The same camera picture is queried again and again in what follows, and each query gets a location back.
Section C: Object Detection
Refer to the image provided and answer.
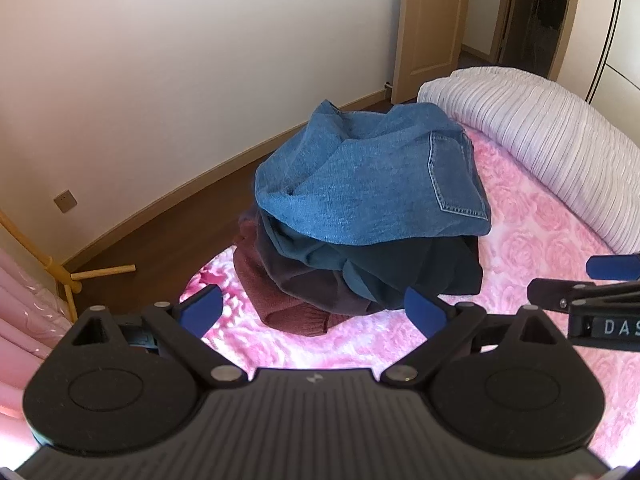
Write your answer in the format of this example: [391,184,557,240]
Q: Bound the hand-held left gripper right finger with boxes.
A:
[381,287,573,387]

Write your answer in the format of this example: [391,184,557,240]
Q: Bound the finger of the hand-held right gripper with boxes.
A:
[527,277,640,313]
[587,254,640,277]

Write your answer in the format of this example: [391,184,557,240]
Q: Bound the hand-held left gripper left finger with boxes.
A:
[70,284,249,387]

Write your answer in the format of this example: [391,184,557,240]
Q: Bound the blue denim jeans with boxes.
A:
[254,100,492,247]

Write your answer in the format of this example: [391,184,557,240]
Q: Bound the dark teal garment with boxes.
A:
[260,210,484,313]

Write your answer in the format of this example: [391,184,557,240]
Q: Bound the pink rose blanket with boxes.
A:
[177,125,640,466]

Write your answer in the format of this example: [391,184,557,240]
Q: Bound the reddish brown knit sweater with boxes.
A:
[232,220,351,336]

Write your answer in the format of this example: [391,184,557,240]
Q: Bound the dark purple garment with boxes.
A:
[252,215,396,317]

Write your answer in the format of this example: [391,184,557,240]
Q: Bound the yellow wooden rack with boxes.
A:
[0,210,137,323]

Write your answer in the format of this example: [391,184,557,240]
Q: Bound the wooden baseboard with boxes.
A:
[60,87,396,271]

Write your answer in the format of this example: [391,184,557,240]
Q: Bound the pink curtain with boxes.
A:
[0,245,78,416]

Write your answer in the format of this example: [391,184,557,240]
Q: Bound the white wardrobe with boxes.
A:
[582,0,640,106]

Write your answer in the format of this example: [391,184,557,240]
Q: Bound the dark hanging garment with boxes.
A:
[532,0,568,31]

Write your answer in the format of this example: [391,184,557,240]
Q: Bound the wooden door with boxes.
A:
[391,0,473,106]

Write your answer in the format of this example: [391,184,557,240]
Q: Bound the brown wall socket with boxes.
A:
[53,189,80,213]

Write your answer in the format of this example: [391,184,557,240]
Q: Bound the wooden door frame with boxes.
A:
[492,0,586,83]

